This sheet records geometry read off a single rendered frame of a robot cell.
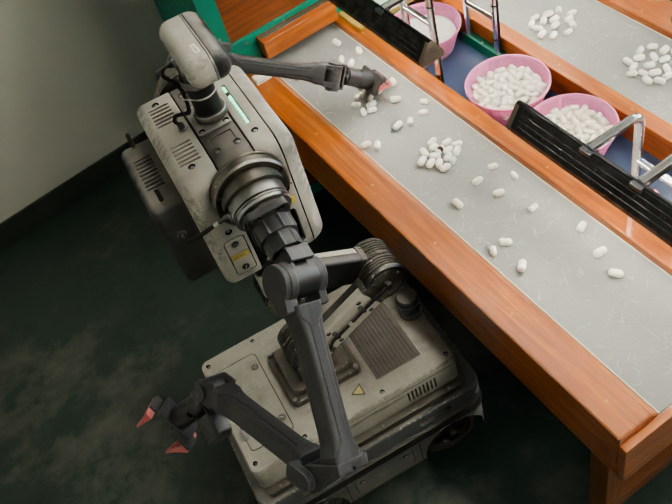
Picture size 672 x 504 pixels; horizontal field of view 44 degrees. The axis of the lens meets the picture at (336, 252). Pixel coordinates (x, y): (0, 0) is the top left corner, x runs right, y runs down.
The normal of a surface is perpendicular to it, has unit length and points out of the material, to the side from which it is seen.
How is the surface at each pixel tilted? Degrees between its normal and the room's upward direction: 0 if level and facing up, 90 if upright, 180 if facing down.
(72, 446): 0
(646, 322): 0
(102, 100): 90
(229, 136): 0
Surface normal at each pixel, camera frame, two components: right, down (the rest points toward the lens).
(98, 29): 0.59, 0.53
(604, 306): -0.22, -0.62
